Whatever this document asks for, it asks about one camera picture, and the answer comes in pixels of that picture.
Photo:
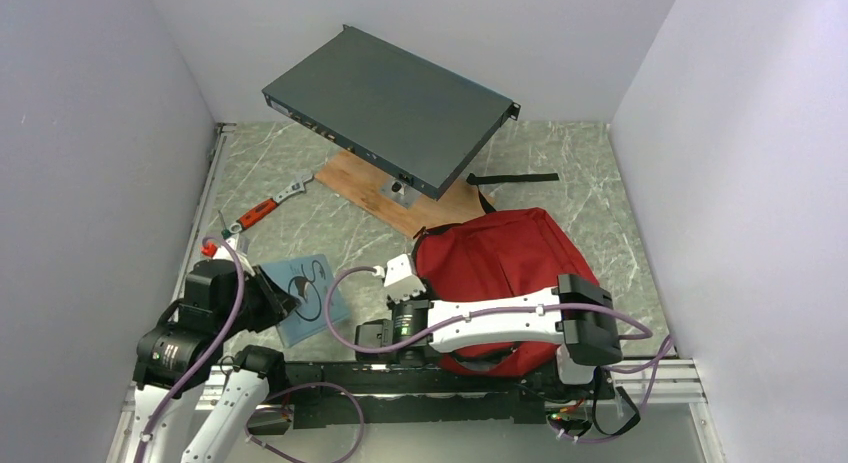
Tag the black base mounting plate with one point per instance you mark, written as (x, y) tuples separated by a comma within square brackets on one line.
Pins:
[(417, 395)]

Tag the light blue notebook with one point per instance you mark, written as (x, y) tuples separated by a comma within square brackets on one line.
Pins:
[(307, 279)]

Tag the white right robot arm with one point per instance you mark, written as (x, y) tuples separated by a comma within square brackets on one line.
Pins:
[(575, 317)]

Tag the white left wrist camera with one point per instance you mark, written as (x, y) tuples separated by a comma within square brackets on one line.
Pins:
[(216, 249)]

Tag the red handled adjustable wrench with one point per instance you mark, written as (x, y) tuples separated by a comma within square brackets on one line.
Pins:
[(261, 210)]

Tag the aluminium frame rail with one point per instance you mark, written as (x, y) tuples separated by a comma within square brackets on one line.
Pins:
[(192, 248)]

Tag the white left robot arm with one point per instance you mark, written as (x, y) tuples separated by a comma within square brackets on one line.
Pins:
[(175, 360)]

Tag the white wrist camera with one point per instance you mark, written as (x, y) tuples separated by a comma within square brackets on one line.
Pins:
[(401, 281), (216, 249)]

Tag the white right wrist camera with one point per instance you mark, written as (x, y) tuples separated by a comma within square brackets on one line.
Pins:
[(401, 281)]

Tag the metal stand bracket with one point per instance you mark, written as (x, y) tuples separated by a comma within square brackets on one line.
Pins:
[(400, 192)]

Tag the red backpack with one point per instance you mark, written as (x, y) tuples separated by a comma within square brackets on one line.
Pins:
[(503, 253)]

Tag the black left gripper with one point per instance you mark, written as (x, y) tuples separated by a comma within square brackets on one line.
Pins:
[(278, 303)]

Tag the wooden base board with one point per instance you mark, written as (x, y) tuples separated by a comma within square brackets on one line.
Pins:
[(359, 182)]

